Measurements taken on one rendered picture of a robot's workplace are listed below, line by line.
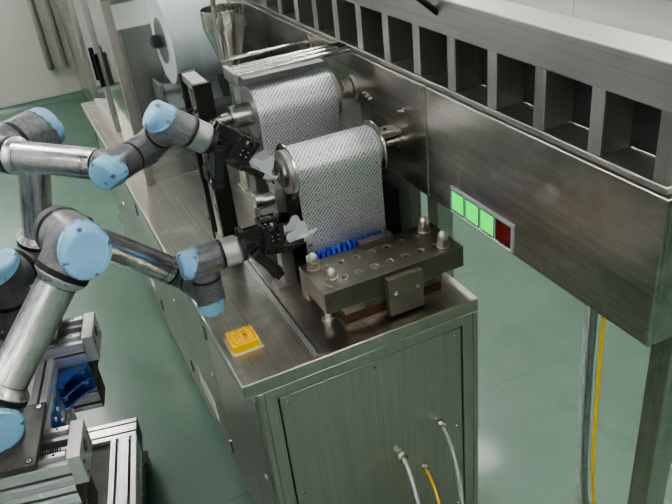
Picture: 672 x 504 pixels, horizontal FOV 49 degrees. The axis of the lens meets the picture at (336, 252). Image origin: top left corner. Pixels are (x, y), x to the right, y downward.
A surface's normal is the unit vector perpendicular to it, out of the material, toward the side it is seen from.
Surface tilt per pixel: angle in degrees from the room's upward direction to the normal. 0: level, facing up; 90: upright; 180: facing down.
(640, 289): 90
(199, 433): 0
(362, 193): 90
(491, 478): 0
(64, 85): 90
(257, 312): 0
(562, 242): 90
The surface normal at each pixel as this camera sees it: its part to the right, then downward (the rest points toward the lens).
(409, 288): 0.43, 0.43
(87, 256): 0.70, 0.22
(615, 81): -0.90, 0.30
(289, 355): -0.10, -0.86
